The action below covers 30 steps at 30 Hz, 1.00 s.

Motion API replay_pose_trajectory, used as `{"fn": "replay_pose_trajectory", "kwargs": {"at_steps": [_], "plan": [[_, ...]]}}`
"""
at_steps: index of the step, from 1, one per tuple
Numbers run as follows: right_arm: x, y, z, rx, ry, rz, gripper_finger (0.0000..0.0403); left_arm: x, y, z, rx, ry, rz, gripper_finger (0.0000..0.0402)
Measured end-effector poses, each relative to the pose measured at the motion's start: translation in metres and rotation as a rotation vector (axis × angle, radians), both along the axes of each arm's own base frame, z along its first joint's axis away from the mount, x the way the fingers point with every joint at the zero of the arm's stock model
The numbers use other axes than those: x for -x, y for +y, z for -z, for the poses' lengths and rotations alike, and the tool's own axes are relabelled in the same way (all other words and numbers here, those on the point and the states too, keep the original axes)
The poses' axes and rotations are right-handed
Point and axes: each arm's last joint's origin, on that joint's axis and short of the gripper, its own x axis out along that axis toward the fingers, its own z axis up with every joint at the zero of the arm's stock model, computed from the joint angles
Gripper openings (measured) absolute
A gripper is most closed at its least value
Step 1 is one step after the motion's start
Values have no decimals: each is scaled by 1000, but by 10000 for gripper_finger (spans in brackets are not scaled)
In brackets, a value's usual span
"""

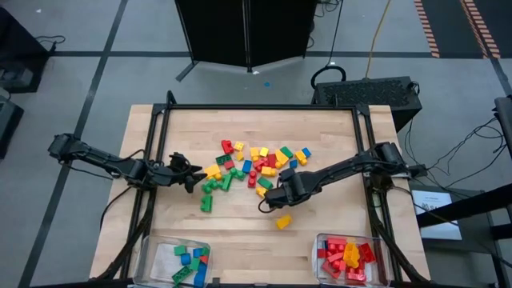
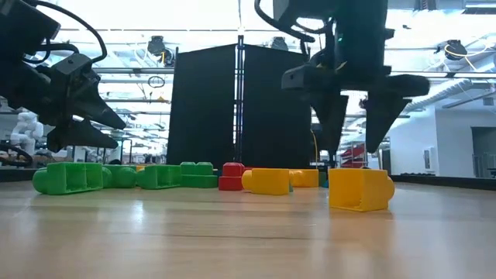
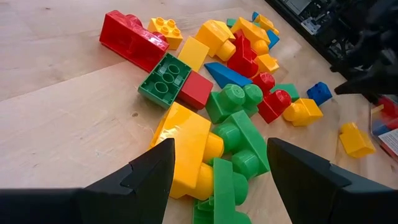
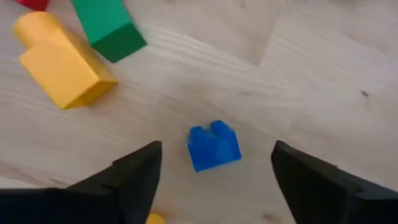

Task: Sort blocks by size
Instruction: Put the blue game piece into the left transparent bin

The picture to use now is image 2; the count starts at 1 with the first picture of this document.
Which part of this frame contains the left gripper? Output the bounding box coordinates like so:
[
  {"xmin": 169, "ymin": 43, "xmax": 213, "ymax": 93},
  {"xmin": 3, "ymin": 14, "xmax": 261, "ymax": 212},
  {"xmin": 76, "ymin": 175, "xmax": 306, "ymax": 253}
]
[{"xmin": 0, "ymin": 52, "xmax": 128, "ymax": 153}]

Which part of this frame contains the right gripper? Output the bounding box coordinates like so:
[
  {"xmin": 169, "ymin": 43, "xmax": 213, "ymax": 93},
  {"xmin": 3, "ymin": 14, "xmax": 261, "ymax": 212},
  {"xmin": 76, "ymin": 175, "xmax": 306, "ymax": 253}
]
[{"xmin": 281, "ymin": 64, "xmax": 431, "ymax": 157}]

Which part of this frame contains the green two-stud large block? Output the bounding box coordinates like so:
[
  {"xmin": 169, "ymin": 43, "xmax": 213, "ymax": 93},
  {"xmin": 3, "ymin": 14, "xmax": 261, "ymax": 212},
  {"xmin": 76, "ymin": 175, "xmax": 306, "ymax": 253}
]
[
  {"xmin": 135, "ymin": 164, "xmax": 183, "ymax": 191},
  {"xmin": 101, "ymin": 164, "xmax": 137, "ymax": 189},
  {"xmin": 33, "ymin": 161, "xmax": 105, "ymax": 195},
  {"xmin": 180, "ymin": 161, "xmax": 219, "ymax": 189}
]

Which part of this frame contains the yellow one-stud block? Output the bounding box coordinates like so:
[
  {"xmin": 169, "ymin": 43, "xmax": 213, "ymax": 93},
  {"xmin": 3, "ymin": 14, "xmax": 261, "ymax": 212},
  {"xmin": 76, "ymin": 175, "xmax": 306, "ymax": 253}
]
[{"xmin": 290, "ymin": 169, "xmax": 320, "ymax": 188}]

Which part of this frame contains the red two-stud large block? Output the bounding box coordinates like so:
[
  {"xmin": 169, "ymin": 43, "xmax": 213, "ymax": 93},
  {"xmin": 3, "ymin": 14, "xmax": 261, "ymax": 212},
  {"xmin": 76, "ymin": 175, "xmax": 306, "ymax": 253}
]
[{"xmin": 218, "ymin": 162, "xmax": 246, "ymax": 191}]

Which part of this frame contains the red shelf rack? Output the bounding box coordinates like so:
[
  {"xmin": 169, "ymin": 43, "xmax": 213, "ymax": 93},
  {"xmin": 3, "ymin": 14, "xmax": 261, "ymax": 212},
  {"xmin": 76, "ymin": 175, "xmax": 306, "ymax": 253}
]
[{"xmin": 340, "ymin": 143, "xmax": 367, "ymax": 168}]

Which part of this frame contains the black perforated computer case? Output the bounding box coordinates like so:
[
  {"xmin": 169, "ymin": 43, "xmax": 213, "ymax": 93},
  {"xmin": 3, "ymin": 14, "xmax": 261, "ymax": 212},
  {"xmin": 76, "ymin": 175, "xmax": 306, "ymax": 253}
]
[{"xmin": 311, "ymin": 122, "xmax": 335, "ymax": 164}]

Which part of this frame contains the black ceiling device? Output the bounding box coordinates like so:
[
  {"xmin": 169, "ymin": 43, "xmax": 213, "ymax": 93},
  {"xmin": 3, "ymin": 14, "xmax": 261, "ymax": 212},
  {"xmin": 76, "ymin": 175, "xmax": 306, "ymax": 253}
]
[
  {"xmin": 269, "ymin": 36, "xmax": 290, "ymax": 51},
  {"xmin": 146, "ymin": 35, "xmax": 167, "ymax": 57},
  {"xmin": 445, "ymin": 39, "xmax": 468, "ymax": 61}
]

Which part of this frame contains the black folding partition screen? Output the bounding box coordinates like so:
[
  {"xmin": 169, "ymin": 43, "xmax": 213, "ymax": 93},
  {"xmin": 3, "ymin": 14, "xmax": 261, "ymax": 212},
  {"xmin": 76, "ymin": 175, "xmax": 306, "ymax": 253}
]
[{"xmin": 166, "ymin": 34, "xmax": 313, "ymax": 170}]

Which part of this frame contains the yellow floor cable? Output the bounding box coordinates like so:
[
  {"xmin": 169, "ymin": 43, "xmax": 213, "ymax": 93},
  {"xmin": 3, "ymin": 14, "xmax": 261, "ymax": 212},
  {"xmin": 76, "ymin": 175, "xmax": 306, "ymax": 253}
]
[{"xmin": 309, "ymin": 129, "xmax": 319, "ymax": 164}]

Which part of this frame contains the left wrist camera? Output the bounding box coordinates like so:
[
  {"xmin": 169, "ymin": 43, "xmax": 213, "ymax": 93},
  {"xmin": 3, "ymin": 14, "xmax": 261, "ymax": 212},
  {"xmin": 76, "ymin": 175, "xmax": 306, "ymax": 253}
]
[{"xmin": 50, "ymin": 53, "xmax": 94, "ymax": 78}]

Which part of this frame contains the black cable ring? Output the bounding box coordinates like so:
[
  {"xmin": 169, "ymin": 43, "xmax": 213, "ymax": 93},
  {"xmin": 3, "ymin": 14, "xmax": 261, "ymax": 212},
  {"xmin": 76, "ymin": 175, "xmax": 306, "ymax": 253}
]
[{"xmin": 147, "ymin": 74, "xmax": 166, "ymax": 89}]

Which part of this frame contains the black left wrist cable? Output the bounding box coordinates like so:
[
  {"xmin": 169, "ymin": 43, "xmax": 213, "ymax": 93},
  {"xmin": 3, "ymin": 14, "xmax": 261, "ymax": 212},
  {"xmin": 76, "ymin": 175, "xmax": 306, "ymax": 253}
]
[{"xmin": 22, "ymin": 0, "xmax": 109, "ymax": 65}]

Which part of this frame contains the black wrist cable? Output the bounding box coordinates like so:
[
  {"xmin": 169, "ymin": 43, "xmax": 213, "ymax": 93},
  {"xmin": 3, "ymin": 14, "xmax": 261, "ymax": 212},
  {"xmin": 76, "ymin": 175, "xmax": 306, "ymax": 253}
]
[
  {"xmin": 253, "ymin": 0, "xmax": 338, "ymax": 43},
  {"xmin": 22, "ymin": 0, "xmax": 109, "ymax": 65}
]

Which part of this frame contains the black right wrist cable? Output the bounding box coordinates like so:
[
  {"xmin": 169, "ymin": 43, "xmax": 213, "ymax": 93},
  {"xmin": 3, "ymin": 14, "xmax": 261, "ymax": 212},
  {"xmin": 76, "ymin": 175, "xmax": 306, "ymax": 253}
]
[{"xmin": 253, "ymin": 0, "xmax": 338, "ymax": 43}]

